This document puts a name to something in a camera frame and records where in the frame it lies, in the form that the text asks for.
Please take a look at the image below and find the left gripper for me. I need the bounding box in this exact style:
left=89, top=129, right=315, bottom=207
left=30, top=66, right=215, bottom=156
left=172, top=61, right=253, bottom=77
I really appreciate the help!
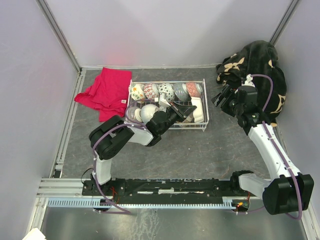
left=159, top=101, right=198, bottom=135

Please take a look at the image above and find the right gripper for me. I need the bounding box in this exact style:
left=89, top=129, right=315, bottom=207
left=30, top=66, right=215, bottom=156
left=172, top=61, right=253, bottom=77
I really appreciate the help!
left=210, top=84, right=243, bottom=118

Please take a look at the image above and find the grey hexagon pattern bowl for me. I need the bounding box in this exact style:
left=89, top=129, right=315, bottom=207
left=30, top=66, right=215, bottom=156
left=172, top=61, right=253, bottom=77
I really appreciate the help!
left=173, top=82, right=190, bottom=102

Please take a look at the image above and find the red rimmed bowl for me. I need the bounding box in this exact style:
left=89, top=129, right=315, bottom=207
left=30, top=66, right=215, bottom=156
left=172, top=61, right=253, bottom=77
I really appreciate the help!
left=158, top=82, right=175, bottom=102

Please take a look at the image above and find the white wire dish rack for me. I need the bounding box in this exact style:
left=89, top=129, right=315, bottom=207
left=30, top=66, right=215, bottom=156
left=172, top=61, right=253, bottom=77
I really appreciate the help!
left=127, top=79, right=210, bottom=131

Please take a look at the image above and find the blue triangle pattern bowl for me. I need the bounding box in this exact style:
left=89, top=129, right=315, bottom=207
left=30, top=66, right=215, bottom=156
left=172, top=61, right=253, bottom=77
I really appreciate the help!
left=143, top=83, right=160, bottom=100

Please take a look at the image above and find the floral orange green bowl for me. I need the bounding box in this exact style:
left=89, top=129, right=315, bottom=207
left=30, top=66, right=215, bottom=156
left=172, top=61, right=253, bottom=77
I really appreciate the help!
left=129, top=83, right=146, bottom=103

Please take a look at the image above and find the purple striped bowl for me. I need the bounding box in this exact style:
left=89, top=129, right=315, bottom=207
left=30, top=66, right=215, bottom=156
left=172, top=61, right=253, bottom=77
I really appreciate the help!
left=125, top=106, right=143, bottom=123

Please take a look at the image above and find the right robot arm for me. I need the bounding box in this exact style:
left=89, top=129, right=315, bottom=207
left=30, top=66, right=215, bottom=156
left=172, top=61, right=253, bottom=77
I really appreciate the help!
left=212, top=85, right=314, bottom=220

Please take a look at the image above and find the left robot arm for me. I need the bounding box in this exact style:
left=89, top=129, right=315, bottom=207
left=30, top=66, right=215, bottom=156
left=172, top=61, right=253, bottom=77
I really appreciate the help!
left=88, top=102, right=197, bottom=195

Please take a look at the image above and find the black floral blanket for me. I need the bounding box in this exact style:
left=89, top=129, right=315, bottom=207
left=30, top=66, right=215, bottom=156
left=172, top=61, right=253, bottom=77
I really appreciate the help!
left=216, top=40, right=287, bottom=127

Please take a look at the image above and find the red folded t-shirt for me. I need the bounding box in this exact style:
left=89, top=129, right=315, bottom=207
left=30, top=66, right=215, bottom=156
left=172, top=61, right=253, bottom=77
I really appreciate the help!
left=74, top=67, right=132, bottom=122

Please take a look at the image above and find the white paper corner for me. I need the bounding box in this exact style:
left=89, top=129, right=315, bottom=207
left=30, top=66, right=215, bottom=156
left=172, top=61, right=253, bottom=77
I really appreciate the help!
left=22, top=227, right=46, bottom=240

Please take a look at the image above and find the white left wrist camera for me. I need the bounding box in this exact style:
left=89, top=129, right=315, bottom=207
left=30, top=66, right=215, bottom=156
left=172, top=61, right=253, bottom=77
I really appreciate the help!
left=154, top=92, right=171, bottom=112

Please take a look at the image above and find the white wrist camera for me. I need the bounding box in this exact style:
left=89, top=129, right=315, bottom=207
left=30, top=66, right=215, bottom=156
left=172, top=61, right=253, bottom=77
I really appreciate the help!
left=154, top=92, right=171, bottom=112
left=241, top=74, right=256, bottom=88

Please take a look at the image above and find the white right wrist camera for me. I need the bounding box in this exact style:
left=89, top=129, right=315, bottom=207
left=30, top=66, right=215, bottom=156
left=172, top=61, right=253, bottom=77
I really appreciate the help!
left=241, top=74, right=256, bottom=88

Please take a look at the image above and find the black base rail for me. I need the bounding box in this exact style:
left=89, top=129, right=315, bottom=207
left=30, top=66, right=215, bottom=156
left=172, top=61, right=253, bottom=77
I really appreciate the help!
left=82, top=177, right=261, bottom=205

